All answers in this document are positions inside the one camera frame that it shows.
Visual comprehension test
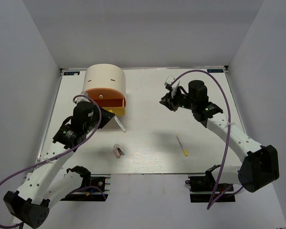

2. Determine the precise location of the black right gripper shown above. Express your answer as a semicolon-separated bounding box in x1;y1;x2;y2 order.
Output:
160;86;197;112

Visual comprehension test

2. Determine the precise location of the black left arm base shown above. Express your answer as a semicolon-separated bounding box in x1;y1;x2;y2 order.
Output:
62;175;111;202

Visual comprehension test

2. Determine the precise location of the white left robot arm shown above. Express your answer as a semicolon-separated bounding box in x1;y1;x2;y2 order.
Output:
3;100;115;229

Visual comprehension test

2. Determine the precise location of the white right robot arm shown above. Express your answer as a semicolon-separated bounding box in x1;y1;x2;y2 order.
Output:
160;77;279;193

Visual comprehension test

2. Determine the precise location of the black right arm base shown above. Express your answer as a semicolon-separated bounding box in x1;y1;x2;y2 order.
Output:
185;165;235;203

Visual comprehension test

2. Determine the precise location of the beige orange round organizer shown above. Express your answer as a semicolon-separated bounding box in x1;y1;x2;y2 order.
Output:
82;63;126;116

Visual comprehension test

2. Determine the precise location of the pink silver binder clip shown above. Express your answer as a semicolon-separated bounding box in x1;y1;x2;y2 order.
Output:
113;144;125;158

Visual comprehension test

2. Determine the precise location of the blue label sticker right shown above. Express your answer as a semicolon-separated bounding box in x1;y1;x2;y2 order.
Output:
207;69;224;73

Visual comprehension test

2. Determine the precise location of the blue label sticker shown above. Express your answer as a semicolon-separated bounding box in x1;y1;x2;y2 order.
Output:
207;69;224;73
63;71;80;76

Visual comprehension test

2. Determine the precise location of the blue label sticker left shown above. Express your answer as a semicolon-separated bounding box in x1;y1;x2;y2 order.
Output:
63;71;80;76

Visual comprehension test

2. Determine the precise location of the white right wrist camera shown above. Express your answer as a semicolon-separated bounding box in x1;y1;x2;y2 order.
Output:
164;75;180;97

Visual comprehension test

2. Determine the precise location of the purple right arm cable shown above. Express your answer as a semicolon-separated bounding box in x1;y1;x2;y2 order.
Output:
170;69;244;210

